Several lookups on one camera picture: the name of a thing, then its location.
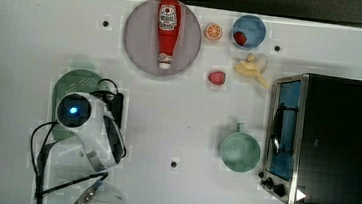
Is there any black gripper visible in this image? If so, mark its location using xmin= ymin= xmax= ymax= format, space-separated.
xmin=90 ymin=90 xmax=124 ymax=130

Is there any green strainer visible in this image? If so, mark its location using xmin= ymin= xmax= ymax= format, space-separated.
xmin=51 ymin=69 xmax=101 ymax=141

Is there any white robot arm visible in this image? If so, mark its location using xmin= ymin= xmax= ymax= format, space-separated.
xmin=34 ymin=92 xmax=127 ymax=204

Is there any grey round plate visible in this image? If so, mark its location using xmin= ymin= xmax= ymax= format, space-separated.
xmin=123 ymin=0 xmax=202 ymax=77

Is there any red strawberry toy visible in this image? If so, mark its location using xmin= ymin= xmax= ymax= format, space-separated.
xmin=207 ymin=70 xmax=227 ymax=86

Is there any red ketchup bottle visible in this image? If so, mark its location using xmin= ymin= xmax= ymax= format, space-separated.
xmin=157 ymin=0 xmax=181 ymax=70

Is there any orange slice toy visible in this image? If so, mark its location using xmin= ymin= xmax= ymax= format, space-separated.
xmin=205 ymin=23 xmax=223 ymax=41

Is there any green mug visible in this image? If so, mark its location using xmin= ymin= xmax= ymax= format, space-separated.
xmin=219 ymin=123 xmax=261 ymax=173

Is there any yellow banana toy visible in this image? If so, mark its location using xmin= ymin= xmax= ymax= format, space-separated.
xmin=233 ymin=53 xmax=270 ymax=88

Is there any red fruit in bowl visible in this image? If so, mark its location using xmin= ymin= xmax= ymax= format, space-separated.
xmin=233 ymin=31 xmax=247 ymax=46

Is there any blue bowl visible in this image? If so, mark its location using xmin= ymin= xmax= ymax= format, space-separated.
xmin=231 ymin=15 xmax=266 ymax=50

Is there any black toaster oven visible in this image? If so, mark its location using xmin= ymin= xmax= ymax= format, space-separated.
xmin=259 ymin=73 xmax=362 ymax=204

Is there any black cable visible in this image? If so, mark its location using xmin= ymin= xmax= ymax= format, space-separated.
xmin=24 ymin=71 xmax=135 ymax=204

